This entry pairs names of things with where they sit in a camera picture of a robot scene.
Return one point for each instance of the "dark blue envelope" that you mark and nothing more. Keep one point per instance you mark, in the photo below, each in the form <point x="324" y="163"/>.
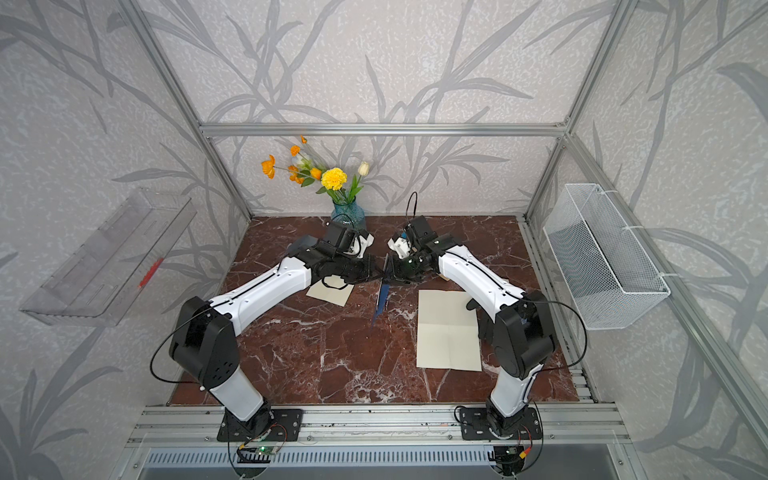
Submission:
<point x="381" y="301"/>

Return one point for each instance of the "cream envelope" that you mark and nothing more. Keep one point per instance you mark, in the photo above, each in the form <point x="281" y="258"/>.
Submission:
<point x="336" y="297"/>

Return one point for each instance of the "clear acrylic wall shelf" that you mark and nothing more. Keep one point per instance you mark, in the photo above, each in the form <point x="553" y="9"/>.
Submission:
<point x="98" y="284"/>

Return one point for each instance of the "yellow orange artificial flowers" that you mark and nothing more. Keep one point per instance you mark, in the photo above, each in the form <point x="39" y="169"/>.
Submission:
<point x="307" y="170"/>

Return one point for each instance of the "cream unfolded paper sheet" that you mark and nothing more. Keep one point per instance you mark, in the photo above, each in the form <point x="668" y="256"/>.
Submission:
<point x="447" y="332"/>

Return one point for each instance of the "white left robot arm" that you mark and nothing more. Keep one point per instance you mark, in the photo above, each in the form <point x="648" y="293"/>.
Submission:
<point x="204" y="343"/>

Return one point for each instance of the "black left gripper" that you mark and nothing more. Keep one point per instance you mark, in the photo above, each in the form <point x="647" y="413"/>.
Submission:
<point x="368" y="273"/>

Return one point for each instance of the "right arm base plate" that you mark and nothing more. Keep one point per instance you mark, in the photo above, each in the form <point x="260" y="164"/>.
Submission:
<point x="479" y="423"/>

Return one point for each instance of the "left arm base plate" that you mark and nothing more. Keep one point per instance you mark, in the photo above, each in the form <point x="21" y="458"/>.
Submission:
<point x="274" y="425"/>

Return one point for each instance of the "left circuit board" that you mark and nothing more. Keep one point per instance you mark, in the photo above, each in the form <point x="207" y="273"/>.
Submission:
<point x="257" y="454"/>

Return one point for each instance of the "blue glass vase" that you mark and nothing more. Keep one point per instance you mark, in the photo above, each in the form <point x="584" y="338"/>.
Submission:
<point x="350" y="214"/>

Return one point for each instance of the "circuit board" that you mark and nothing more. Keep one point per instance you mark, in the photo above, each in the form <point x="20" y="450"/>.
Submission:
<point x="257" y="454"/>
<point x="509" y="456"/>

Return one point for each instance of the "aluminium front rail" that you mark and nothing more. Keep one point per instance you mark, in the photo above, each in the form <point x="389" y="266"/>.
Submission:
<point x="386" y="425"/>

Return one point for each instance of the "white wire mesh basket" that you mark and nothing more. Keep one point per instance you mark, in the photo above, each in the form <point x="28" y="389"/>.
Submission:
<point x="610" y="276"/>

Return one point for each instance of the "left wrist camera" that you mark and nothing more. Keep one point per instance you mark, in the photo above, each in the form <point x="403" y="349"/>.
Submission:
<point x="344" y="239"/>

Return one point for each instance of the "right circuit board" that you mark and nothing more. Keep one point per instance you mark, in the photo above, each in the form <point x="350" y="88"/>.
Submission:
<point x="509" y="456"/>

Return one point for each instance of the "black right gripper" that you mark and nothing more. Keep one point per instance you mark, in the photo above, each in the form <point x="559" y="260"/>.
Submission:
<point x="391" y="270"/>

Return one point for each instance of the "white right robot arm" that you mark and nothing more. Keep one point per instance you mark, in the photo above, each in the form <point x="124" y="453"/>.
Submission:
<point x="518" y="325"/>

